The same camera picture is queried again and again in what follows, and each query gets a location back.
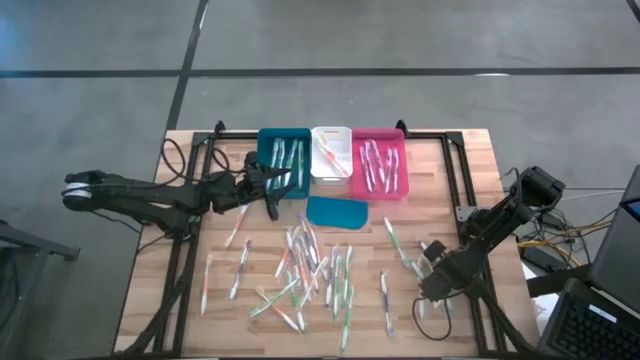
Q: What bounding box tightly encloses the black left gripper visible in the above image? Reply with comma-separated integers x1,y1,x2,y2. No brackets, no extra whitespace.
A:
212,167,292,214

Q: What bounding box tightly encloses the teal plastic bin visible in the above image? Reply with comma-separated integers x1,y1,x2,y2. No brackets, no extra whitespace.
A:
255,127,314,200

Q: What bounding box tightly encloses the white plastic bin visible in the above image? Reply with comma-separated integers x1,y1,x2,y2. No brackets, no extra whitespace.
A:
309,125,354,185

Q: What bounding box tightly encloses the teal plastic lid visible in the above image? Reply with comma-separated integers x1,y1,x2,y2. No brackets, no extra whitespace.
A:
305,195,370,231

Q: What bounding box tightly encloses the pink plastic bin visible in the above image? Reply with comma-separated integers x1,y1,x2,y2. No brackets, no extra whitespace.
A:
349,128,410,202

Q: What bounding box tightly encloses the black power strip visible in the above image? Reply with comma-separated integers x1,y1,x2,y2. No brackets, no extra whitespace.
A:
521,245,569,274

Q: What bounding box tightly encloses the black power adapter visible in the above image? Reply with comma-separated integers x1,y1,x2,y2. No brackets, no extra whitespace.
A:
539,212,564,231

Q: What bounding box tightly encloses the black open laptop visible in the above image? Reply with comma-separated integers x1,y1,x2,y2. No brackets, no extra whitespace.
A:
537,278,640,360

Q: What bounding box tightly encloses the grey laptop screen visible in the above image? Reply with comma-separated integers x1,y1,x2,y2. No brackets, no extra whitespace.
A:
587,164,640,315

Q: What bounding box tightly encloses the black metal stand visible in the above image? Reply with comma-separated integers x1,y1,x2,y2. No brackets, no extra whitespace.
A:
0,218,81,360

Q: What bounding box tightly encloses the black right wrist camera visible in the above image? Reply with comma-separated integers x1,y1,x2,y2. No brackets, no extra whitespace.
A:
423,239,448,263

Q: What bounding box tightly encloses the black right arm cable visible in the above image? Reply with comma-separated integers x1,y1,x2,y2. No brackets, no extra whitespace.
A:
411,294,454,342

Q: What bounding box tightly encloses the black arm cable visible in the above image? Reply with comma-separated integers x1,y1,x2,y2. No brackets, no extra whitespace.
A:
411,294,454,342
160,138,251,186

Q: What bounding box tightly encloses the black metal rig frame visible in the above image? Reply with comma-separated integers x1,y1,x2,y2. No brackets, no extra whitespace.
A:
113,119,544,360

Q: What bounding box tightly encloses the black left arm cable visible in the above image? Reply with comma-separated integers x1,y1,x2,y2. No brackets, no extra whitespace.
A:
160,138,251,186

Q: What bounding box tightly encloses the yellow cable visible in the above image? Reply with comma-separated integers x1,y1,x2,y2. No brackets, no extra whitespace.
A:
517,219,616,251

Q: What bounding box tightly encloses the white cable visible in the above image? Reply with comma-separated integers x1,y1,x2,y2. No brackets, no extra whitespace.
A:
564,189,626,201

